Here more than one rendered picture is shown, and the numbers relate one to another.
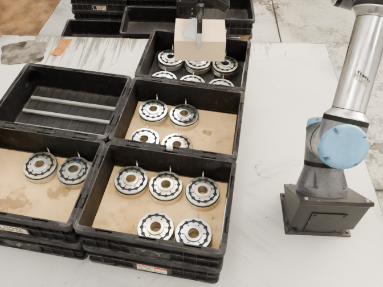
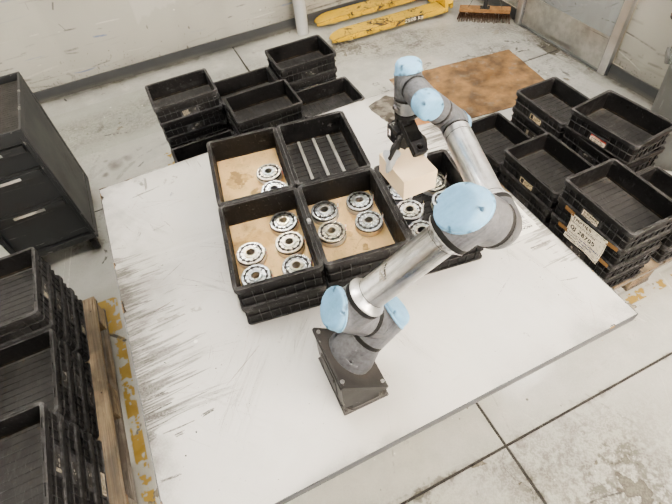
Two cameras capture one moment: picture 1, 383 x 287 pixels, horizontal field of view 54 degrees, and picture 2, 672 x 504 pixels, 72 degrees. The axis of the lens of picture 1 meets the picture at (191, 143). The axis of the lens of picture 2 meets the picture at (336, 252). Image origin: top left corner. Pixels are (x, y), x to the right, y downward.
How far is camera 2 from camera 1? 112 cm
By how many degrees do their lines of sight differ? 43
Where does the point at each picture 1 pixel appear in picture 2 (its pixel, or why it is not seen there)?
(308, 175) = not seen: hidden behind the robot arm
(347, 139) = (334, 301)
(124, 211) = (260, 233)
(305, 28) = not seen: outside the picture
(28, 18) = (504, 94)
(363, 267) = (317, 436)
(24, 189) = (250, 178)
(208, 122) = (377, 243)
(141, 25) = (547, 160)
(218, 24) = (426, 168)
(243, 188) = not seen: hidden behind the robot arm
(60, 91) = (344, 145)
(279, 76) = (524, 286)
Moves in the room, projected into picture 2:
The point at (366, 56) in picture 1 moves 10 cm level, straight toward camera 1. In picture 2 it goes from (397, 258) to (355, 257)
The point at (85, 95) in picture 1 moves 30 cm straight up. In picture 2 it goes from (351, 159) to (347, 96)
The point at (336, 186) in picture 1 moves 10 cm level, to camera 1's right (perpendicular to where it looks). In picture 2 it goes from (343, 350) to (358, 380)
